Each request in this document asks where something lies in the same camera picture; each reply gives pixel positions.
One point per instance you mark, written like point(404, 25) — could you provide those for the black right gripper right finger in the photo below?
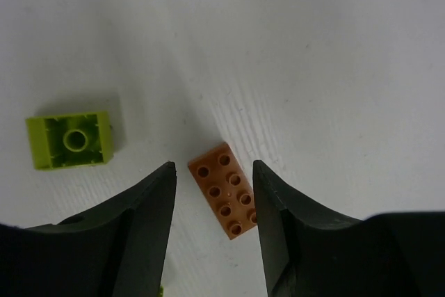
point(311, 250)

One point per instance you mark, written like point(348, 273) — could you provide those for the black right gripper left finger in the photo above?
point(116, 248)

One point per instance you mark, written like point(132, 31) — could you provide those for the lime green square lego brick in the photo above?
point(70, 140)

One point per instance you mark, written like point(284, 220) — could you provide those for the brown lego plate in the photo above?
point(226, 189)

